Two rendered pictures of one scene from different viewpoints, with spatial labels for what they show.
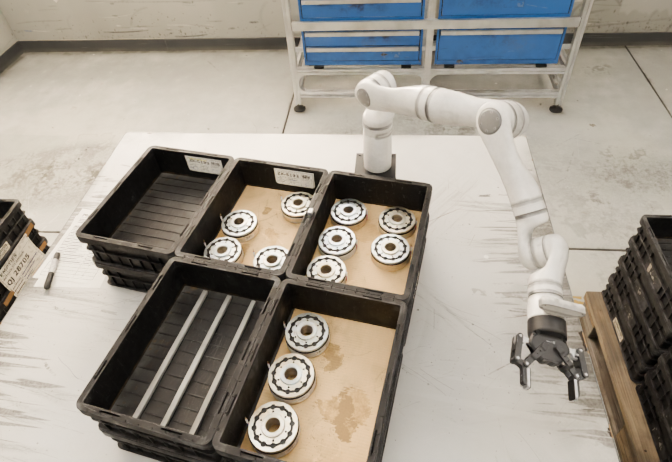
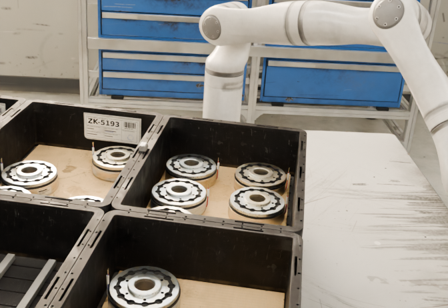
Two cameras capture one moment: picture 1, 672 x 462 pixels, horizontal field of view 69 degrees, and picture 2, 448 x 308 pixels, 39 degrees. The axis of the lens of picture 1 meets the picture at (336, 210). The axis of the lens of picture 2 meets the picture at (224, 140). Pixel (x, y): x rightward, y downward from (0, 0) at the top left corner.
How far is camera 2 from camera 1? 0.47 m
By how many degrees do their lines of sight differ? 23
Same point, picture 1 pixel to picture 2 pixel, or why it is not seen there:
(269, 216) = (73, 175)
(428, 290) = (307, 279)
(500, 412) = not seen: outside the picture
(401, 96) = (265, 13)
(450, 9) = not seen: hidden behind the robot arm
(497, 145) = (401, 39)
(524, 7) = not seen: hidden behind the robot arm
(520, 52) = (359, 91)
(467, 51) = (299, 87)
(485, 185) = (357, 175)
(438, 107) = (316, 17)
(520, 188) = (437, 89)
